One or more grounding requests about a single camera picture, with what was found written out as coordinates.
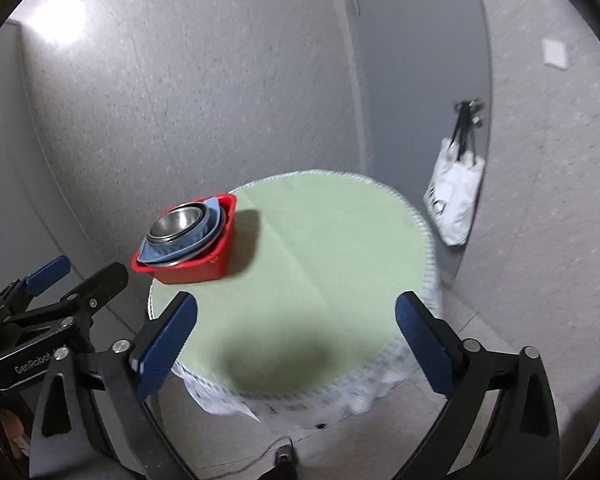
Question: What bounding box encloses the black cable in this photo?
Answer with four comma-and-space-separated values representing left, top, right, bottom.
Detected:
219, 435, 291, 480

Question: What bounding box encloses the metal door handle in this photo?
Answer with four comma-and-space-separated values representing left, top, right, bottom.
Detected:
454, 100, 485, 126

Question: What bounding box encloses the black floor object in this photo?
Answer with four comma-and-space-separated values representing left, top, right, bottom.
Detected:
273, 448, 299, 480

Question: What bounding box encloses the red square plastic basin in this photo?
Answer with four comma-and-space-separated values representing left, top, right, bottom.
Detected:
131, 193, 238, 285

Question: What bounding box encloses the round table with lace cloth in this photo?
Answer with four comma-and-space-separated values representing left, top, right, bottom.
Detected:
147, 169, 447, 429

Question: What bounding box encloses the green round table mat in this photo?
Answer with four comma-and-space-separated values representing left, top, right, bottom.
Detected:
150, 172, 431, 401

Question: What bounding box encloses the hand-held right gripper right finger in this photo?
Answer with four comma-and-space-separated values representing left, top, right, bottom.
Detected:
395, 290, 563, 480

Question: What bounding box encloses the grey door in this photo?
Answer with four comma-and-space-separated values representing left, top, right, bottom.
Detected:
330, 0, 493, 282

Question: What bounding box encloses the white tote bag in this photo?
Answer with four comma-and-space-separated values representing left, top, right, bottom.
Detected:
423, 102, 486, 247

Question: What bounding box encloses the blue square plate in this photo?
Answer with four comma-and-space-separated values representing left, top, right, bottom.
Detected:
138, 198, 226, 266

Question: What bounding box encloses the small steel bowl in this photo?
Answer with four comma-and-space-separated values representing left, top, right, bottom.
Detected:
147, 204, 211, 242
150, 203, 215, 247

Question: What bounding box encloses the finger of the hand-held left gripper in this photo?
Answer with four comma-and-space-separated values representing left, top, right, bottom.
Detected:
9, 261, 130, 332
0, 255, 72, 318

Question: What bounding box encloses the white wall switch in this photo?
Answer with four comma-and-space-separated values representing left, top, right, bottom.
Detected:
542, 37, 571, 69

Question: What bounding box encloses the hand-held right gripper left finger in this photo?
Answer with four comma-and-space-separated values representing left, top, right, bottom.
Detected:
27, 291, 199, 480

